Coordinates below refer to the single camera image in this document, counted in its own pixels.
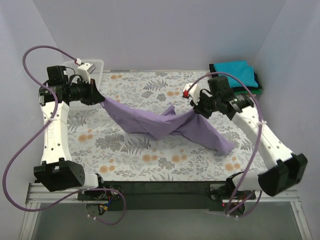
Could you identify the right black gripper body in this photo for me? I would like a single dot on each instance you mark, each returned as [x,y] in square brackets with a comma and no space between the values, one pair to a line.
[201,108]

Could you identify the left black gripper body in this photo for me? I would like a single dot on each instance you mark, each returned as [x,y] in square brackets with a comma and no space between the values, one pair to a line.
[92,92]

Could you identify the purple t shirt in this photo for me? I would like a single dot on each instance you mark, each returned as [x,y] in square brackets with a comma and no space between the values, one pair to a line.
[190,125]

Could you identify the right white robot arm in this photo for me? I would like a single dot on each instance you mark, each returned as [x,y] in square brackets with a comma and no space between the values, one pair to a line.
[284,168]

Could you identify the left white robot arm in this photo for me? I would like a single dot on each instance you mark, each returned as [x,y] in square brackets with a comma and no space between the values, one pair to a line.
[57,171]

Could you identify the white plastic basket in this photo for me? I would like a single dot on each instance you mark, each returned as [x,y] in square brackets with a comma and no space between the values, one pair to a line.
[95,74]

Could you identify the green folded t shirt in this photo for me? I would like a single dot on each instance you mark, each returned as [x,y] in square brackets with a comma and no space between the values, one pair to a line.
[253,91]

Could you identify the teal folded t shirt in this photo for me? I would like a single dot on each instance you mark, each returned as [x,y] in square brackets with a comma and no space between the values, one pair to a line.
[239,69]

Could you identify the floral table cloth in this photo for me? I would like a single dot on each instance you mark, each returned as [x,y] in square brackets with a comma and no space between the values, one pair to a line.
[97,143]

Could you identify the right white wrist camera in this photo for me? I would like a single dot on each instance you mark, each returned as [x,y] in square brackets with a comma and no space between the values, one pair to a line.
[192,91]

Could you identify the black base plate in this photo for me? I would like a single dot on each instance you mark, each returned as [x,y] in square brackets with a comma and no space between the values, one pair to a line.
[173,195]

